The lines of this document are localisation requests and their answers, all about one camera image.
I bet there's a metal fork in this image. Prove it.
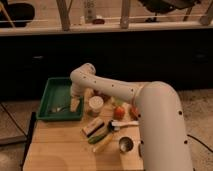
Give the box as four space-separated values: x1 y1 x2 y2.
50 106 69 113

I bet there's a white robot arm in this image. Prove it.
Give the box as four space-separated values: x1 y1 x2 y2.
70 63 193 171

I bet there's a green plastic tray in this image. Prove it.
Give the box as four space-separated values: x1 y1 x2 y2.
36 77 84 121

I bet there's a white lidded cup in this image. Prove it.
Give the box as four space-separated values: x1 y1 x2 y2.
89 96 104 113

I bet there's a green toy cucumber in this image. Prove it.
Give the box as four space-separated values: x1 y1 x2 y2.
88 131 109 144

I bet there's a green toy pear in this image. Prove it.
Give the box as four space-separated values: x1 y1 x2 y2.
112 97 124 106

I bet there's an orange toy tomato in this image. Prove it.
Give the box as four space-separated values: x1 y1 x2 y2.
113 106 125 120

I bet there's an orange plate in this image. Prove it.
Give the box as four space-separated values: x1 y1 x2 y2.
129 106 138 120

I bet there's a small metal cup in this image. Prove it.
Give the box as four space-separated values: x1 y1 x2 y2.
119 137 134 153

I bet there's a dark chair at left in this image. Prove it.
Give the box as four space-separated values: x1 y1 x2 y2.
0 0 35 28

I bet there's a black office chair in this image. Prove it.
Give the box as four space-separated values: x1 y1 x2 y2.
138 0 201 23

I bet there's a white handled dish brush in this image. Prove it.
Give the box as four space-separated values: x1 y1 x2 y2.
108 120 139 131

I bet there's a black cable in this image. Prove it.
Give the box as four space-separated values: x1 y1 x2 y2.
187 134 213 154

